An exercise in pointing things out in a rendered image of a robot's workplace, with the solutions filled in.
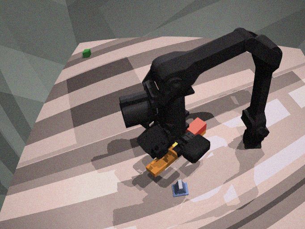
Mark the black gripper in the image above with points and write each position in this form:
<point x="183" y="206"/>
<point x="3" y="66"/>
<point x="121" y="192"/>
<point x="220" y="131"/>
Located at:
<point x="191" y="146"/>

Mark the small green cube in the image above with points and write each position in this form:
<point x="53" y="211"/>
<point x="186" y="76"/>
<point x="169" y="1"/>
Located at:
<point x="86" y="53"/>

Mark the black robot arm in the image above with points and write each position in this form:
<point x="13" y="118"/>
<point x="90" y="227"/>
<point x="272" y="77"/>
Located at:
<point x="175" y="73"/>

